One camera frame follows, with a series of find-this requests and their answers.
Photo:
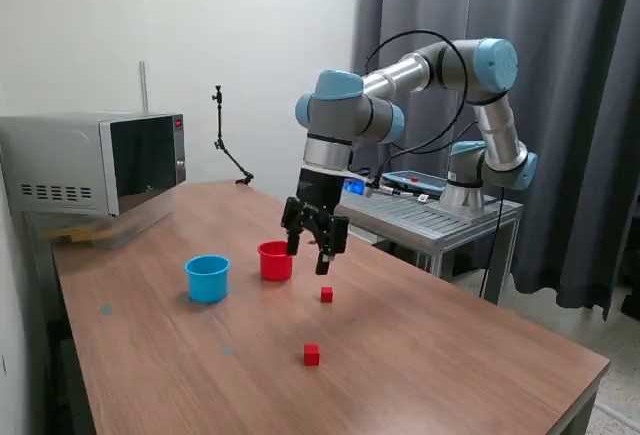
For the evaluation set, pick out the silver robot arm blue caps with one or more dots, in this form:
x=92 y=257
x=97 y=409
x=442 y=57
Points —
x=395 y=75

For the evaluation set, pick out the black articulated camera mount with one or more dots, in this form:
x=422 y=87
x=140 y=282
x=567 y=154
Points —
x=218 y=144

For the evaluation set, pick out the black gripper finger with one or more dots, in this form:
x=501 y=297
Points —
x=334 y=237
x=293 y=225

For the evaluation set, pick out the red cube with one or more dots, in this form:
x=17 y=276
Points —
x=311 y=355
x=326 y=295

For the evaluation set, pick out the blue teach pendant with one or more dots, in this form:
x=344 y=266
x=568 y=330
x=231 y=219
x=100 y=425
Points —
x=425 y=184

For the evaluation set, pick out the silver microwave oven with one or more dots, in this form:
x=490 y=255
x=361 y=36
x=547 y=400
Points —
x=60 y=155

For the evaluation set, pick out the white wall pipe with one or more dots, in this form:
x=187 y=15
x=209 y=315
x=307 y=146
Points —
x=143 y=90

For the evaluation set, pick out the blue round sticker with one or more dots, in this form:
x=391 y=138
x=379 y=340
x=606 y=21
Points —
x=105 y=310
x=227 y=350
x=353 y=321

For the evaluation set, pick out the grey metal robot stand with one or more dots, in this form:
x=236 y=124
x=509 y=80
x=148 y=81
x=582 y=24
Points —
x=425 y=217

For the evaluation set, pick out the grey curtain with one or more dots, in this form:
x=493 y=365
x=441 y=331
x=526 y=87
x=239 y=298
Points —
x=590 y=155

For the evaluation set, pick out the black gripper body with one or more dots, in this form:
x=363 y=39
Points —
x=320 y=192

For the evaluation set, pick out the blue plastic cup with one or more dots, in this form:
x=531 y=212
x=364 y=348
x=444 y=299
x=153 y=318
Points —
x=207 y=286

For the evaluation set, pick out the black object by curtain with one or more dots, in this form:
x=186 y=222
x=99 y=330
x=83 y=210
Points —
x=632 y=303

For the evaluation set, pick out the wooden block stack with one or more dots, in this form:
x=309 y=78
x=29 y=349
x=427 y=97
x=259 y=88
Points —
x=75 y=235

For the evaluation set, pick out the red plastic cup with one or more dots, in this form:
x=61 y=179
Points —
x=272 y=267

